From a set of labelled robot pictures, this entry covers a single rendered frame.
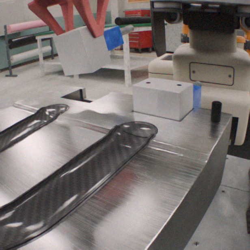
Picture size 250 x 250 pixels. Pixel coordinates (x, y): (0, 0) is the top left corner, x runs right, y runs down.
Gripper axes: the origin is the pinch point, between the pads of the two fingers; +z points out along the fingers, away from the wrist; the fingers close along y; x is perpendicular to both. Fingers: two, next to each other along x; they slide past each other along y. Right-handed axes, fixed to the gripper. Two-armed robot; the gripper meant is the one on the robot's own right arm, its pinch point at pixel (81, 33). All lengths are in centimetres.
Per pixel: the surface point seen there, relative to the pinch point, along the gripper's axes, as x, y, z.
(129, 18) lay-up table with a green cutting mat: 267, -173, 20
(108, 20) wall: 603, -479, 38
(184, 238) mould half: -11.9, 16.2, 14.8
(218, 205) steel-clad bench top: -4.8, 16.7, 18.5
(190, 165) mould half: -9.6, 16.0, 8.8
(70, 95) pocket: -1.9, -3.3, 7.6
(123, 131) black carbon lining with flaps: -7.3, 9.0, 8.3
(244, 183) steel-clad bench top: 0.2, 18.7, 19.6
